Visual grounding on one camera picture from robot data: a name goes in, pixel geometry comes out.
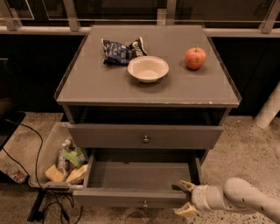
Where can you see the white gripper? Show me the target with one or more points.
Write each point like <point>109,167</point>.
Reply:
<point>199,199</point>

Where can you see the grey drawer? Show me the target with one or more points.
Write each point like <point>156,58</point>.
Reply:
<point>144,179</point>
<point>133,136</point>

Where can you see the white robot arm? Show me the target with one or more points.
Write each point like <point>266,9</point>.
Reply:
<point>236,195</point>

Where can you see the grey top drawer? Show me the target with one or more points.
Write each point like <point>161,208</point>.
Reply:
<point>133,136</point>

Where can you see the grey drawer cabinet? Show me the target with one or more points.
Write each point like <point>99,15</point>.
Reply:
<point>95,93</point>

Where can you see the yellow sponge right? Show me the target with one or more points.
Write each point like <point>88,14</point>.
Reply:
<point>76,176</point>

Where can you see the yellow sponge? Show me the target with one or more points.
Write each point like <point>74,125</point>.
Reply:
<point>54,174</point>
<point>76,176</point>

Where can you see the white pillar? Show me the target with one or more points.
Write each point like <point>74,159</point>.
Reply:
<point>269,109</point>

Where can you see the green snack packet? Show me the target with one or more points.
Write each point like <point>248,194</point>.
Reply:
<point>75,156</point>

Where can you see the clear plastic bin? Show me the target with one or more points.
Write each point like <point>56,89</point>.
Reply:
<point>48,156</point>

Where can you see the white bowl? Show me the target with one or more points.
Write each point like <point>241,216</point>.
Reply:
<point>148,69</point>

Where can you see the yellow sponge left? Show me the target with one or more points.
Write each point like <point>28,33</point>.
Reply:
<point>54,174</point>

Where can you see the red apple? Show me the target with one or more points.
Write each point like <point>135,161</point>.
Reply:
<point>195,58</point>

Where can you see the blue chip bag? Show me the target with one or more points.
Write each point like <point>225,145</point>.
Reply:
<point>116,53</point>

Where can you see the metal window railing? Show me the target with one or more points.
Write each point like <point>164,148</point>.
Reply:
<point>219,18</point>

